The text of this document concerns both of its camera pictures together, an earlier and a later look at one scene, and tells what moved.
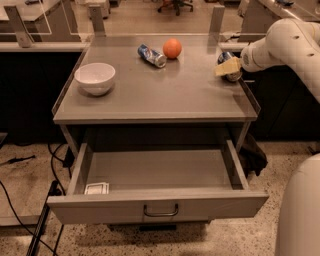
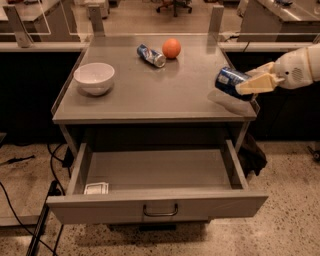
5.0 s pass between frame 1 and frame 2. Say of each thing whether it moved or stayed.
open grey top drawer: stayed
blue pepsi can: moved
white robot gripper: moved
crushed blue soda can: stayed
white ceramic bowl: stayed
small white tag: stayed
